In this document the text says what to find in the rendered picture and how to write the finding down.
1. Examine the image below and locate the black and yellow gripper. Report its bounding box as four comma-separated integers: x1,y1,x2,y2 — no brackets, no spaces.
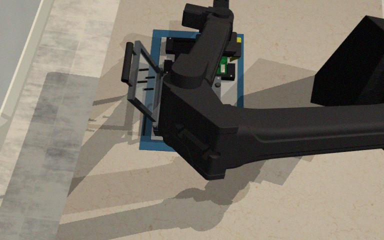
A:
195,32,242,62

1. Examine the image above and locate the green circuit board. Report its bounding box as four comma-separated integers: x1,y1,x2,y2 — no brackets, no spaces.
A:
217,56,228,74

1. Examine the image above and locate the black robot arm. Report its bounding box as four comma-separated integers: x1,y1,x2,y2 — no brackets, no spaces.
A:
157,0,384,181

